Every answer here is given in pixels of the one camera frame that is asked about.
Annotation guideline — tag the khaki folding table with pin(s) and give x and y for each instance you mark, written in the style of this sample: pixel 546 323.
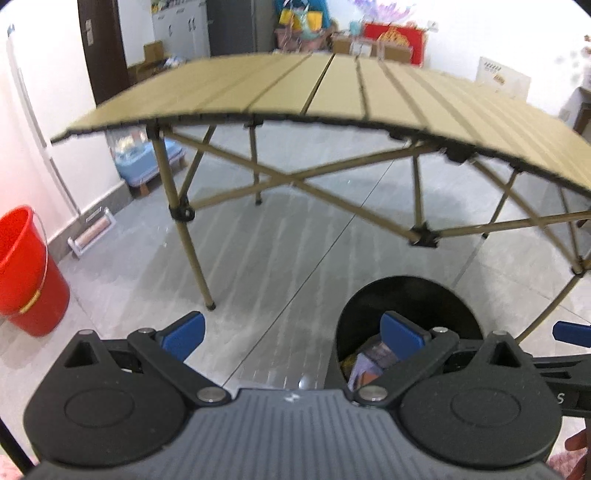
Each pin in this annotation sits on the khaki folding table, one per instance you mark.
pixel 277 87

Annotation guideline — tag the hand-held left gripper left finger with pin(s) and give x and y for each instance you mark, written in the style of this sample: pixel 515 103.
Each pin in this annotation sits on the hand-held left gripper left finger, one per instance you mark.
pixel 184 334

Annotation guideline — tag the yellow plush toy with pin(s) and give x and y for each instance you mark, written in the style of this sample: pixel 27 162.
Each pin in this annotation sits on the yellow plush toy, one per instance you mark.
pixel 349 364

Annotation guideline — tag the blue tissue box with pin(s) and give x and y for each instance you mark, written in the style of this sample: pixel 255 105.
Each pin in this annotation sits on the blue tissue box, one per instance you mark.
pixel 364 368

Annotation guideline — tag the black trash bin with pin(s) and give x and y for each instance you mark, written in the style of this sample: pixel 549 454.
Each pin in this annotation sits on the black trash bin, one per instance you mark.
pixel 415 295

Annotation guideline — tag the person's right hand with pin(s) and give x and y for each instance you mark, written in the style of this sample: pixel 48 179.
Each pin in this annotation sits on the person's right hand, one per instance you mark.
pixel 579 442

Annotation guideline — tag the brown cardboard box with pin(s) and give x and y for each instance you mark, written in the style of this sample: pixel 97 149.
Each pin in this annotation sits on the brown cardboard box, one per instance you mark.
pixel 355 46

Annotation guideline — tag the white flat box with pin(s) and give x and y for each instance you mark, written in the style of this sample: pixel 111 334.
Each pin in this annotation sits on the white flat box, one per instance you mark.
pixel 503 78

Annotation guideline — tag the red gift box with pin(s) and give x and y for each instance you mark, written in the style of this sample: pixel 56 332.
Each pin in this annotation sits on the red gift box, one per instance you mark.
pixel 397 41

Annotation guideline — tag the white floor wiper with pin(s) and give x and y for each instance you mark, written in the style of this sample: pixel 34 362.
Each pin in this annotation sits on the white floor wiper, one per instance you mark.
pixel 92 232

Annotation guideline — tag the white base cabinet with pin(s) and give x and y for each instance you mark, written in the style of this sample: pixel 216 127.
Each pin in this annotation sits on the white base cabinet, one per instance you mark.
pixel 180 32

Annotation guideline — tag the dark wooden door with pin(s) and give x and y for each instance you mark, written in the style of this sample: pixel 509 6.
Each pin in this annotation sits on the dark wooden door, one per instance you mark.
pixel 104 46

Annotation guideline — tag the open cardboard box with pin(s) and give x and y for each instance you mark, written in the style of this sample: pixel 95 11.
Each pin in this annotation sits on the open cardboard box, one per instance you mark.
pixel 154 60

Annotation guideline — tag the red plastic bucket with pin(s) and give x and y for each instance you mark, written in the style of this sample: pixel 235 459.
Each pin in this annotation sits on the red plastic bucket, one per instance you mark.
pixel 27 286

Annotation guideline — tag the iridescent paper decoration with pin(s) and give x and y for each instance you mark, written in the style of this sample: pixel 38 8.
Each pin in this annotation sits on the iridescent paper decoration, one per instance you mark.
pixel 383 8

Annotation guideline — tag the blue plastic storage bin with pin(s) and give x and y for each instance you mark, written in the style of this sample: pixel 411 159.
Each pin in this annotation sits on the blue plastic storage bin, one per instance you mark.
pixel 134 161

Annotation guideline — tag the blue gift bag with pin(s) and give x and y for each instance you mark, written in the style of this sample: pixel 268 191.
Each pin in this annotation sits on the blue gift bag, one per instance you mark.
pixel 318 9

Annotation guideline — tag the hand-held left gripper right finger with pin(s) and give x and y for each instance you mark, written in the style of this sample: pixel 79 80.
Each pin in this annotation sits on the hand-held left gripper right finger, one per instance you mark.
pixel 401 334

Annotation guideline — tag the grey refrigerator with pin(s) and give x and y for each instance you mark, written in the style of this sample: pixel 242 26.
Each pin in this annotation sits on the grey refrigerator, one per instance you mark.
pixel 231 27

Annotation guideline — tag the pink fuzzy cloth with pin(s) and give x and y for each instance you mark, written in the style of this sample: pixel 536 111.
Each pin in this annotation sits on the pink fuzzy cloth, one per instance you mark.
pixel 565 467

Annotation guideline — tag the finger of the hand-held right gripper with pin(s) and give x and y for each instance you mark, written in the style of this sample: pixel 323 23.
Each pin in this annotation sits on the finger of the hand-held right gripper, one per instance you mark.
pixel 572 333
pixel 563 364

